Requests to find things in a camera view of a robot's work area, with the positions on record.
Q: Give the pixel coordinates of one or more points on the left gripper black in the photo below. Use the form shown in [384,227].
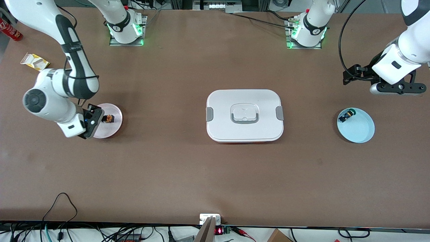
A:
[367,72]

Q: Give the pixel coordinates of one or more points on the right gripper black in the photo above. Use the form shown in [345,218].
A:
[95,116]

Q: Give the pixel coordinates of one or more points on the orange-topped sushi piece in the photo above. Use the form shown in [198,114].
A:
[109,118]

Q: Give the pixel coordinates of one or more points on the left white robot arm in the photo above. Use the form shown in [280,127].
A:
[413,40]

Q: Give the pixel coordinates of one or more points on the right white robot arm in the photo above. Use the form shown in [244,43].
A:
[47,101]

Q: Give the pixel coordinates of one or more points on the pink round plate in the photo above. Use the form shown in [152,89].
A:
[112,129]

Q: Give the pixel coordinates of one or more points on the light blue round plate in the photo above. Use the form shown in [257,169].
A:
[361,129]

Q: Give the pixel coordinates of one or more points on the yellow white opened carton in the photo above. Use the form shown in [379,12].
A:
[37,63]

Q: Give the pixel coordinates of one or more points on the red can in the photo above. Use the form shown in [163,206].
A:
[11,32]

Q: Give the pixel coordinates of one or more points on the white clamp block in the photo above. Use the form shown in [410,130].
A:
[203,218]

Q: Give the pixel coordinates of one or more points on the white power strip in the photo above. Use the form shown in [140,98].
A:
[216,5]

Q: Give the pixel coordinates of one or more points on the red digit display module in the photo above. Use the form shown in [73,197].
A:
[219,231]

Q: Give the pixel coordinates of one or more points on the brown cardboard box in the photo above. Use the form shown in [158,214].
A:
[278,237]

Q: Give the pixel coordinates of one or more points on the red clip lead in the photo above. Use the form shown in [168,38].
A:
[240,230]

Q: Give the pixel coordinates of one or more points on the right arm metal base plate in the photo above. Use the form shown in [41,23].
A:
[116,43]

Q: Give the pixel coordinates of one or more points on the grey camera mount bar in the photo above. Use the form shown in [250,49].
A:
[205,233]

